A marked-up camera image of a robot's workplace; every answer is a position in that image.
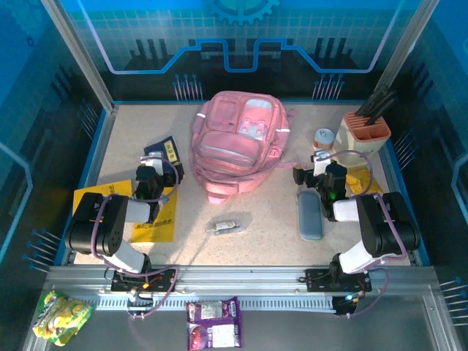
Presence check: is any navy book with yellow label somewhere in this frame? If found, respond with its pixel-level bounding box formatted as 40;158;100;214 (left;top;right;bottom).
143;135;185;176

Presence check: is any grey pencil case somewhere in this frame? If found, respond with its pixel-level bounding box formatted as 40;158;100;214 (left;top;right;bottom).
296;190;325;241

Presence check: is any pink student backpack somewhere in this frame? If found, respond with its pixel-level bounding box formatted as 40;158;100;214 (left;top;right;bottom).
189;91;301;205

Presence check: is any clear plastic stationery bag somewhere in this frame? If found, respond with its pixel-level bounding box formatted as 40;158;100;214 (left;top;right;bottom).
205;215;253;237

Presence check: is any purple snack bag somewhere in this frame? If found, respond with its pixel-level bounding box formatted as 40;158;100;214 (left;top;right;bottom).
186;296;243;349

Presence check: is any green yellow snack bag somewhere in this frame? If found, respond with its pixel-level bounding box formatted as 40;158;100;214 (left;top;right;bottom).
32;290;96;347

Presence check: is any yellow packet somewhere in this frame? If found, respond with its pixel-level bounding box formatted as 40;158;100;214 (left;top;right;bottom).
345;167;385;197

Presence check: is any beige holder with orange top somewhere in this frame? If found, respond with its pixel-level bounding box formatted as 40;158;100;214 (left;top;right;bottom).
334;111;392;170

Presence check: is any black controller board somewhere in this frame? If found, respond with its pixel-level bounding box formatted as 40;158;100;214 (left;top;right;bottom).
334;294;361;317

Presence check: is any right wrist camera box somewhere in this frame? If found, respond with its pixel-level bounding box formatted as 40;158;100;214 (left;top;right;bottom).
310;151;332;176

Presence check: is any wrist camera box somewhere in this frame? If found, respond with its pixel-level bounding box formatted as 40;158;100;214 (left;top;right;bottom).
310;151;332;176
140;155;165;176

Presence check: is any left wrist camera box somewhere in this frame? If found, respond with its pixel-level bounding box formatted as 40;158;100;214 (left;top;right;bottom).
140;155;165;176

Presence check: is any black knife handle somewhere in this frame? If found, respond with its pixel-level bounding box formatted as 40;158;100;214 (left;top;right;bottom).
356;84;389;115
365;90;398;121
369;98;399;126

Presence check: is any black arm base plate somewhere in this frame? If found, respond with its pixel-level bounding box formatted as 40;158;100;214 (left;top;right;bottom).
305;268;372;293
111;268;177;293

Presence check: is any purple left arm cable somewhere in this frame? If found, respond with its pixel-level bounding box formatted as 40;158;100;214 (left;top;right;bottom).
89;156;181;323

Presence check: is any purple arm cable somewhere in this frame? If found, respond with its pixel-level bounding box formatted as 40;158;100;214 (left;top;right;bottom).
327;148;410;320
89;156;181;323

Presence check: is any aluminium mounting rail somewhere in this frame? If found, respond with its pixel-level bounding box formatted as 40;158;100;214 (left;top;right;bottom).
43;265;439;298

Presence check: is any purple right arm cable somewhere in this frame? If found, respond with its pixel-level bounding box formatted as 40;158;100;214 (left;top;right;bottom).
327;148;410;320

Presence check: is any slotted cable duct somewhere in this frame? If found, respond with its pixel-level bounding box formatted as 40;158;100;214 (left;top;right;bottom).
89;295;337;312

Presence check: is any aluminium frame post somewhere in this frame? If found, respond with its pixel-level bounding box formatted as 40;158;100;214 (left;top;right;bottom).
39;0;118;113
380;0;442;92

